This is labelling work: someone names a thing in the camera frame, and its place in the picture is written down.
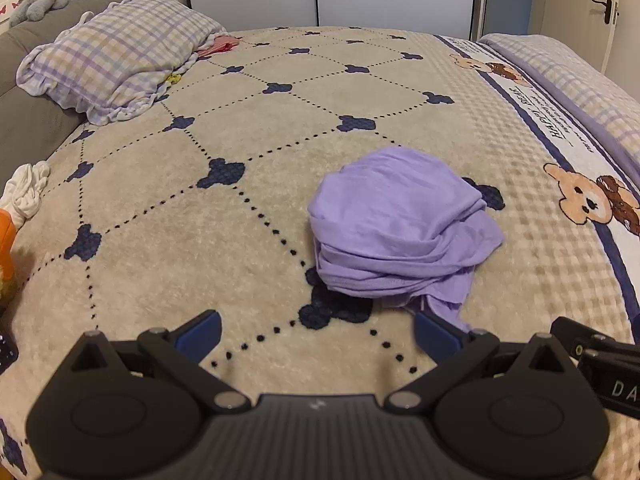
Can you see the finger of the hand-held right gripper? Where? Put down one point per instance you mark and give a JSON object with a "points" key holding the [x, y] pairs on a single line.
{"points": [[590, 340]]}

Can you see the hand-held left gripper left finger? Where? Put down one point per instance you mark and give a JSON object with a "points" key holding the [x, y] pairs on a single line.
{"points": [[200, 334]]}

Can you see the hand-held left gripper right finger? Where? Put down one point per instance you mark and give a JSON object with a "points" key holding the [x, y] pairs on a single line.
{"points": [[436, 334]]}

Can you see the purple pants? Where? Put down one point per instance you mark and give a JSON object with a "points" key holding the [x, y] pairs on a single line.
{"points": [[400, 210]]}

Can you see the orange plush toy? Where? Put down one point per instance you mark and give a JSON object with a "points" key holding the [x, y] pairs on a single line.
{"points": [[6, 240]]}

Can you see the white crumpled cloth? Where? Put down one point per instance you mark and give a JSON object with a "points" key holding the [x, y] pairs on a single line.
{"points": [[22, 195]]}

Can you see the small yellow item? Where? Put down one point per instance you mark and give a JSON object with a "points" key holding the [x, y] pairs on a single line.
{"points": [[173, 79]]}

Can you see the purple plaid quilt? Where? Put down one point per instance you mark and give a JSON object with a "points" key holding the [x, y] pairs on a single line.
{"points": [[575, 70]]}

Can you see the grey upholstered headboard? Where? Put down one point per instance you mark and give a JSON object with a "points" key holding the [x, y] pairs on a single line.
{"points": [[25, 120]]}

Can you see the pink cloth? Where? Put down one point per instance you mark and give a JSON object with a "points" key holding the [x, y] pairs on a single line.
{"points": [[217, 46]]}

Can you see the plaid ruffled pillow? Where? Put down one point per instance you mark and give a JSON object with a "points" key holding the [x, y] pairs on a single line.
{"points": [[120, 50]]}

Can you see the white room door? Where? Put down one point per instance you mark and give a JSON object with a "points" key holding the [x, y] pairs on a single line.
{"points": [[575, 5]]}

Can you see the blue door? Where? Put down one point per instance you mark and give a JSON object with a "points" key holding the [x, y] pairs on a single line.
{"points": [[507, 5]]}

